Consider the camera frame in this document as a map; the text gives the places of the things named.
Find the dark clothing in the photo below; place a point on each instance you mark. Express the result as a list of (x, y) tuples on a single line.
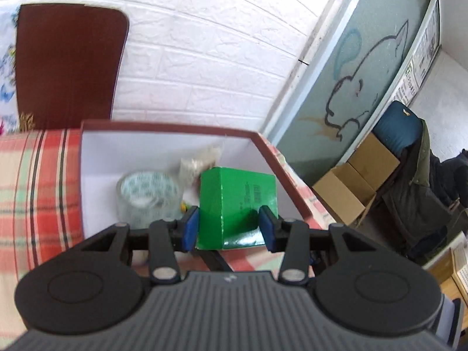
[(451, 179)]

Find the wooden desk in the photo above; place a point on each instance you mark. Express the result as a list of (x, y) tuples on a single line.
[(444, 270)]

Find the plaid blanket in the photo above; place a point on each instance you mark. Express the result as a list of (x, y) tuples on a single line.
[(36, 190)]

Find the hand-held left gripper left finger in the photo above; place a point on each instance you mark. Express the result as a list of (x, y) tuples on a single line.
[(191, 230)]

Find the blue chair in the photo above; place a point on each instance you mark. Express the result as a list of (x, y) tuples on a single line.
[(396, 128)]

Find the clear printed tape roll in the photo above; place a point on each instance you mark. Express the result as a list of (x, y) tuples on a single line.
[(146, 190)]

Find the brown headboard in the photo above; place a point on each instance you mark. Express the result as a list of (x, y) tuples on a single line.
[(65, 65)]

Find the frosted glass door with drawing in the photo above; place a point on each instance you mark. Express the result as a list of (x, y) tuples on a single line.
[(329, 62)]

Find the white box with red rim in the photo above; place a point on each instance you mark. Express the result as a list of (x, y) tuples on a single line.
[(102, 168)]

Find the paper notice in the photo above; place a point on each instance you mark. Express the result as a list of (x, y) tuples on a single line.
[(420, 62)]

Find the plastic bag of white pieces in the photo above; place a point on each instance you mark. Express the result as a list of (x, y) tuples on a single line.
[(195, 164)]

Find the open cardboard carton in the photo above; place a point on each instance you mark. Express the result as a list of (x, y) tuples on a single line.
[(351, 186)]

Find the green box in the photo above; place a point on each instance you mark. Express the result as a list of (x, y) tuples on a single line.
[(234, 197)]

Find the green jacket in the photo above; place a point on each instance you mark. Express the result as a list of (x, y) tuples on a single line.
[(413, 197)]

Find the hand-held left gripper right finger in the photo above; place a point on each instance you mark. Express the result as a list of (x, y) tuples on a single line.
[(268, 230)]

